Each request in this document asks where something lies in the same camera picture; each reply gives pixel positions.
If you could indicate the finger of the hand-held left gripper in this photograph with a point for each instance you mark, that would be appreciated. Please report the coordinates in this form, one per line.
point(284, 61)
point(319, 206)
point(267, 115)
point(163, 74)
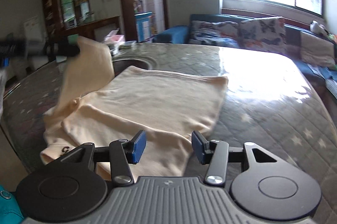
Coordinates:
point(63, 50)

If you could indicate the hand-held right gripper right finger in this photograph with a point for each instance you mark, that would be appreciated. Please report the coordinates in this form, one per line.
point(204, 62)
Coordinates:
point(198, 146)

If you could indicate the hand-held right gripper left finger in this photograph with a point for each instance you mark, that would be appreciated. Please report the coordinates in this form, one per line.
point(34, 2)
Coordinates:
point(139, 146)

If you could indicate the cream shirt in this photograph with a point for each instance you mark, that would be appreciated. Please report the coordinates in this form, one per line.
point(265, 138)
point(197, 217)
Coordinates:
point(158, 102)

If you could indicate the dark wooden cabinet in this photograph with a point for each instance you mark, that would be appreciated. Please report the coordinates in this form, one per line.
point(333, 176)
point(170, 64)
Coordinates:
point(65, 2)

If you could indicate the pink tissue pack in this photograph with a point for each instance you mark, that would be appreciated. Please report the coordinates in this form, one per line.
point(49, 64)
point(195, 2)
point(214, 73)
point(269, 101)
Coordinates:
point(113, 39)

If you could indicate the blue white box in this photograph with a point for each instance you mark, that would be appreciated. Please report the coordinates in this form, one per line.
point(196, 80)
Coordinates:
point(143, 27)

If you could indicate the blue sofa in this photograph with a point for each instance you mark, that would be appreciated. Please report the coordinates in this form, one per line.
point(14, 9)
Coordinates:
point(173, 34)

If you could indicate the wide butterfly print pillow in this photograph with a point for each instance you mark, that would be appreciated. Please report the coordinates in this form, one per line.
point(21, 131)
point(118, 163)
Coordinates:
point(213, 32)

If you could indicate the square butterfly print pillow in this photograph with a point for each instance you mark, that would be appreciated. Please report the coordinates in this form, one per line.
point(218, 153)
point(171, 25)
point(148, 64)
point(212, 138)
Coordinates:
point(263, 36)

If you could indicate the teal cloth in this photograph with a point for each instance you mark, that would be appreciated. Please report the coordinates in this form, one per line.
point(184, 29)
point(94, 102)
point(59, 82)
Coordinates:
point(8, 205)

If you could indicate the grey pillow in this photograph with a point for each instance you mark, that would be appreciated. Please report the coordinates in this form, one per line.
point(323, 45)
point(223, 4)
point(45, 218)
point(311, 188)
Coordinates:
point(317, 50)

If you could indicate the panda plush toy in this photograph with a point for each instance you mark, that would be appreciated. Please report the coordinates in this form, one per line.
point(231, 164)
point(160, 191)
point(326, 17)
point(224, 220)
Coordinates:
point(317, 26)

